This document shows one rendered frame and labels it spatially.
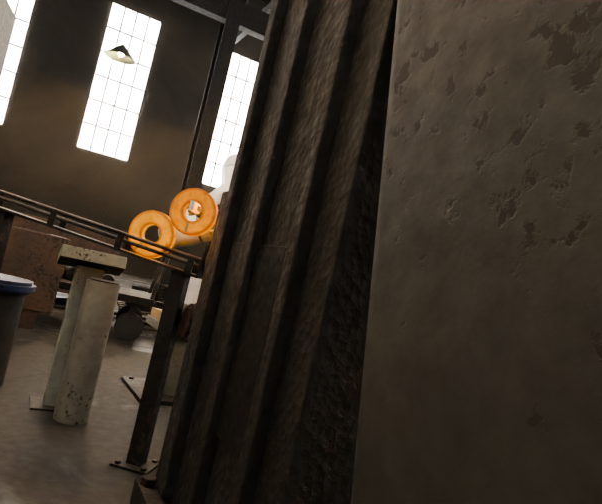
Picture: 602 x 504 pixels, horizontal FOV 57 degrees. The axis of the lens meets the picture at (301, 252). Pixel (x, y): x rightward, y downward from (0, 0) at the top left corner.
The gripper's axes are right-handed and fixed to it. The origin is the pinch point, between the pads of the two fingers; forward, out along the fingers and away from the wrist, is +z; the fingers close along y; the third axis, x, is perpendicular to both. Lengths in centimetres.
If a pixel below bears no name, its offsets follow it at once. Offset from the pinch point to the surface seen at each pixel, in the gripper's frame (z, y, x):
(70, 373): -20, 36, -65
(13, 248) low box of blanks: -151, 163, -27
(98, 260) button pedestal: -31, 43, -23
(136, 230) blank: 1.2, 16.6, -11.5
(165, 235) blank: 1.2, 6.7, -11.1
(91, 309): -19, 35, -41
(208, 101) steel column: -733, 290, 299
